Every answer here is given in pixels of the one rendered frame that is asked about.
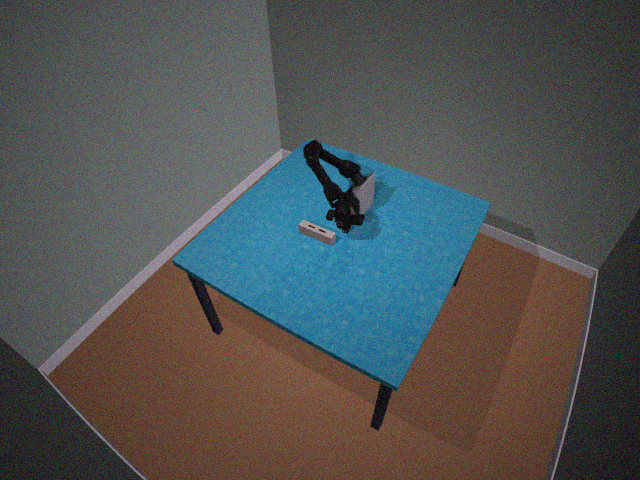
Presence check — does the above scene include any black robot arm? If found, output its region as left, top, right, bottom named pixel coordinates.
left=303, top=140, right=367, bottom=229

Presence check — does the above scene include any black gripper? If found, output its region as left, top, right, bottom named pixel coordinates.
left=326, top=208, right=365, bottom=230

